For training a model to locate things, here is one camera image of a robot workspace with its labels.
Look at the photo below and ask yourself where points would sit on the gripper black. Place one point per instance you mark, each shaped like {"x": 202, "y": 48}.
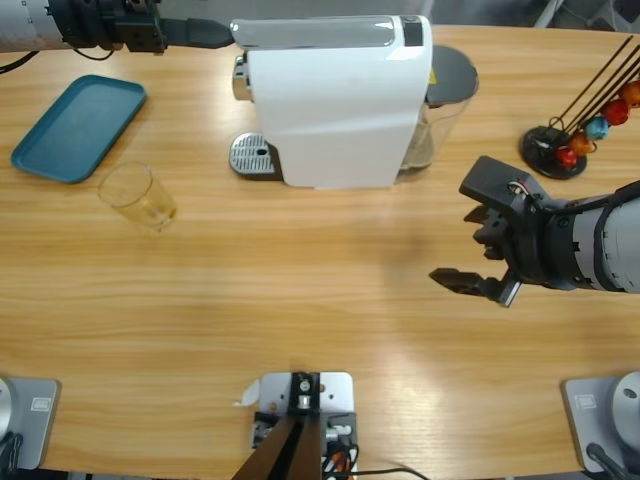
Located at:
{"x": 95, "y": 22}
{"x": 527, "y": 245}

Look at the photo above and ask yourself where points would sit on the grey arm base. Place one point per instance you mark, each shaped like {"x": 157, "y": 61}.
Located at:
{"x": 40, "y": 425}
{"x": 585, "y": 420}

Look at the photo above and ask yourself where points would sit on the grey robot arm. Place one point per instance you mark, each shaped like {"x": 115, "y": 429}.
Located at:
{"x": 610, "y": 245}
{"x": 25, "y": 22}

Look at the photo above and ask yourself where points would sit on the red coffee capsule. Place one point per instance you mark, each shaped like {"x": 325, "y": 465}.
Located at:
{"x": 616, "y": 111}
{"x": 567, "y": 157}

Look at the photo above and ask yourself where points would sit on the orange coffee capsule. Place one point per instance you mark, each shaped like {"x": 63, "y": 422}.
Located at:
{"x": 631, "y": 93}
{"x": 581, "y": 143}

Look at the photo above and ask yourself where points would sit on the white capsule coffee machine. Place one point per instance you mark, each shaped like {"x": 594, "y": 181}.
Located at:
{"x": 340, "y": 110}

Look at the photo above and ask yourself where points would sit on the blue coffee capsule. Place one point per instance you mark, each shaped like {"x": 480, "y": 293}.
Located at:
{"x": 597, "y": 128}

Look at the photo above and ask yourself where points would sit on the black capsule holder with rods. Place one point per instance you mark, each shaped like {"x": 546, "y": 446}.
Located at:
{"x": 537, "y": 142}

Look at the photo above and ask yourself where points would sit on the drip tray with metal grille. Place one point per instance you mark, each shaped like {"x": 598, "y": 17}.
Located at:
{"x": 250, "y": 155}

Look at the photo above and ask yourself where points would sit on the teal plastic tray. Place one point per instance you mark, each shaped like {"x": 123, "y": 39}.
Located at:
{"x": 75, "y": 130}

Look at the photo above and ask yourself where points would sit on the clear water tank dark lid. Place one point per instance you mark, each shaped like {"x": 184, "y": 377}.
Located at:
{"x": 450, "y": 75}

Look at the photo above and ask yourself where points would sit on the clear drinking glass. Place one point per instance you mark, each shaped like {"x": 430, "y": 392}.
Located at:
{"x": 150, "y": 210}

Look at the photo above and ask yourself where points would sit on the white paper tag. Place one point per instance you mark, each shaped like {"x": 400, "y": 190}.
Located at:
{"x": 250, "y": 395}

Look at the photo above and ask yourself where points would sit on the white metal frame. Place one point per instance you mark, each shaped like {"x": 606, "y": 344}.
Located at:
{"x": 547, "y": 12}

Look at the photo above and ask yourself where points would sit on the dark camera mount post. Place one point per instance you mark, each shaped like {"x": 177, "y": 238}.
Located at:
{"x": 295, "y": 450}

